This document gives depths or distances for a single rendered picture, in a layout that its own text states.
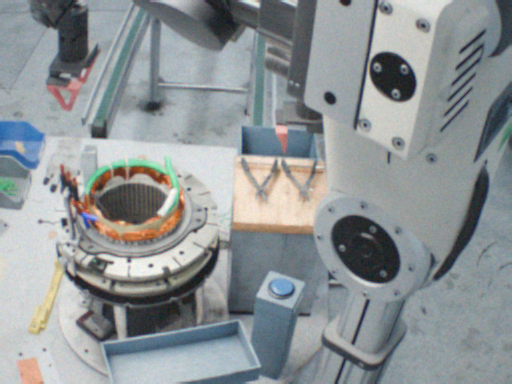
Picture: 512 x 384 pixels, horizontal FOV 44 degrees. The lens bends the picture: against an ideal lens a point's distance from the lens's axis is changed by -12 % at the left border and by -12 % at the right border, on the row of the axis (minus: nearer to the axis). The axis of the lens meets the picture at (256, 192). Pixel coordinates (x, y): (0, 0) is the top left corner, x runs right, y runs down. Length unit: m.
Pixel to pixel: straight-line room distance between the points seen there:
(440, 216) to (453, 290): 2.11
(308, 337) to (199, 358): 0.42
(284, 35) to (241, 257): 0.98
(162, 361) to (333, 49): 0.81
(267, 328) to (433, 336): 1.39
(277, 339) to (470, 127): 0.80
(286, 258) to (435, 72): 1.04
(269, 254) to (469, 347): 1.40
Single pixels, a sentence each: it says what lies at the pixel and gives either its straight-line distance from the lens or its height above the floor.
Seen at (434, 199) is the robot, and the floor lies 1.56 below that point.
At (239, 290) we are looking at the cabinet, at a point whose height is 0.86.
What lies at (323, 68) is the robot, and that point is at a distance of 0.47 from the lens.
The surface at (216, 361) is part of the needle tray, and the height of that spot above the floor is 1.02.
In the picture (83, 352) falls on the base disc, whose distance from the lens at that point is 1.47.
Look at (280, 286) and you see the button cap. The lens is 1.28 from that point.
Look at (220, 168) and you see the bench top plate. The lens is 1.91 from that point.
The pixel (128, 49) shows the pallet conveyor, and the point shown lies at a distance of 2.49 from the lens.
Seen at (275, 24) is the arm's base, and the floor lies 1.78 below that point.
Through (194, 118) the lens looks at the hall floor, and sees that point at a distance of 3.42.
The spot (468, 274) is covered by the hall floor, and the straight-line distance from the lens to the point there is 2.92.
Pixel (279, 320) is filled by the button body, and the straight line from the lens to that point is 1.30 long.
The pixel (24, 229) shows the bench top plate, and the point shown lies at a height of 0.78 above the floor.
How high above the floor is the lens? 2.00
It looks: 41 degrees down
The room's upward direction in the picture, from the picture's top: 6 degrees clockwise
